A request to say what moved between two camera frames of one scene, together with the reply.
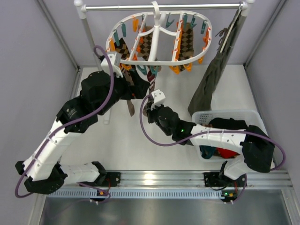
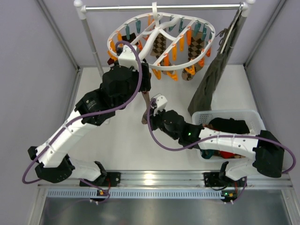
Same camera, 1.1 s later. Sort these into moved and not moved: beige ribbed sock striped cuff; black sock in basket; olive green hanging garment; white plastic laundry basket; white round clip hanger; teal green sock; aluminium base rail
Moved: white round clip hanger; beige ribbed sock striped cuff
Not moved: olive green hanging garment; white plastic laundry basket; teal green sock; black sock in basket; aluminium base rail
